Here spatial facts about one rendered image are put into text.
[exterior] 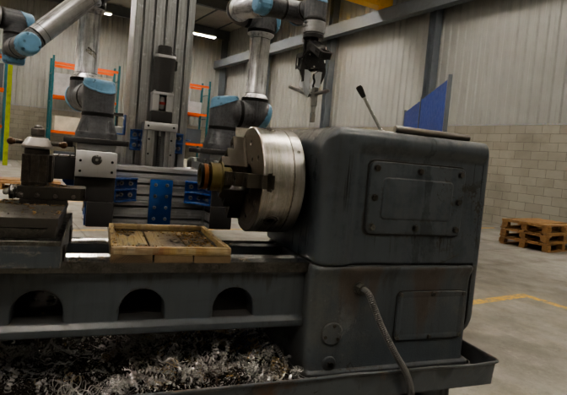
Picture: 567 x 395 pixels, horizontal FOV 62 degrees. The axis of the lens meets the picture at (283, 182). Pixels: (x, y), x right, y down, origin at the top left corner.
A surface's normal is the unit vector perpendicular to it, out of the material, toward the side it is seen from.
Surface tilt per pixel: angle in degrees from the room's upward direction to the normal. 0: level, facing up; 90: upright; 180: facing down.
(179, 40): 90
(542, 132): 90
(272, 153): 58
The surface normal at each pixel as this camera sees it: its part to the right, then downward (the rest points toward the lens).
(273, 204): 0.30, 0.44
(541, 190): -0.85, -0.05
